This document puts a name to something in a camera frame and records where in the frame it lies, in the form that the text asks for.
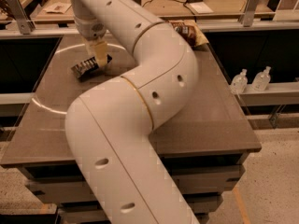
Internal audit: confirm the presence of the brown sea salt chip bag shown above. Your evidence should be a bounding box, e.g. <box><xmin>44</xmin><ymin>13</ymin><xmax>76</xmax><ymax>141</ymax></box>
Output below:
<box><xmin>169</xmin><ymin>20</ymin><xmax>208</xmax><ymax>48</ymax></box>

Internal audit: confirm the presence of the grey drawer cabinet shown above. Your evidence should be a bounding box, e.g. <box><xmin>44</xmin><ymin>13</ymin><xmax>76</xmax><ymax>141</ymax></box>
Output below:
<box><xmin>22</xmin><ymin>154</ymin><xmax>245</xmax><ymax>224</ymax></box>

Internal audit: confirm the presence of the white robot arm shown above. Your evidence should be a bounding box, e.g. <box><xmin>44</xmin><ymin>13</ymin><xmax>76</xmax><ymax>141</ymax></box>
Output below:
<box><xmin>65</xmin><ymin>0</ymin><xmax>200</xmax><ymax>224</ymax></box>

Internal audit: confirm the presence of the brown paper envelope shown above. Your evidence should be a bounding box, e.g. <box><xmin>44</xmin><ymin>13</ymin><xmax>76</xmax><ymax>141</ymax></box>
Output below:
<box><xmin>45</xmin><ymin>2</ymin><xmax>71</xmax><ymax>14</ymax></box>

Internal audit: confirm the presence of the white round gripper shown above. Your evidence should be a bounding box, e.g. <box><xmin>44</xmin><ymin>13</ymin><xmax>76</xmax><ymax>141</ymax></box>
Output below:
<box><xmin>74</xmin><ymin>17</ymin><xmax>107</xmax><ymax>66</ymax></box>

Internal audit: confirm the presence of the dark rxbar chocolate wrapper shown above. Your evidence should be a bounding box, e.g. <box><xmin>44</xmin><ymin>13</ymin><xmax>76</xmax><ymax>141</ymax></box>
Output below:
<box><xmin>71</xmin><ymin>55</ymin><xmax>112</xmax><ymax>79</ymax></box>

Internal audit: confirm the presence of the clear sanitizer bottle right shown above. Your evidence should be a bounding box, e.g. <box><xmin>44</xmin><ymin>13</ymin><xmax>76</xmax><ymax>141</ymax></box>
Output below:
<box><xmin>251</xmin><ymin>66</ymin><xmax>271</xmax><ymax>91</ymax></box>

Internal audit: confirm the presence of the clear sanitizer bottle left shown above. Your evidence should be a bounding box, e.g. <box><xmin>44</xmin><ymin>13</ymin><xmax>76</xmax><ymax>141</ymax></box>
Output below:
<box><xmin>230</xmin><ymin>69</ymin><xmax>248</xmax><ymax>94</ymax></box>

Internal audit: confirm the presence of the right metal bracket post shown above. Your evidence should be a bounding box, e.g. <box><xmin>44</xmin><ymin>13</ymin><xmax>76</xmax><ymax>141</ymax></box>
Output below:
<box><xmin>239</xmin><ymin>0</ymin><xmax>260</xmax><ymax>27</ymax></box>

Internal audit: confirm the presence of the white paper sheet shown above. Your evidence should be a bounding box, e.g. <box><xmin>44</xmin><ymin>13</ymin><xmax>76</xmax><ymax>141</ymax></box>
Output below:
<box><xmin>190</xmin><ymin>2</ymin><xmax>213</xmax><ymax>14</ymax></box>

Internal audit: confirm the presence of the clear sanitizer bottle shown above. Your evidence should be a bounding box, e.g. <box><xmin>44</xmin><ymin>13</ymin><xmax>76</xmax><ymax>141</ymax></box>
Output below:
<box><xmin>230</xmin><ymin>69</ymin><xmax>248</xmax><ymax>94</ymax></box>
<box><xmin>251</xmin><ymin>66</ymin><xmax>271</xmax><ymax>91</ymax></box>

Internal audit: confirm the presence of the left metal bracket post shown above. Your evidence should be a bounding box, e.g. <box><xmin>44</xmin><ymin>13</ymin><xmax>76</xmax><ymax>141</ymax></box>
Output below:
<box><xmin>1</xmin><ymin>0</ymin><xmax>35</xmax><ymax>35</ymax></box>

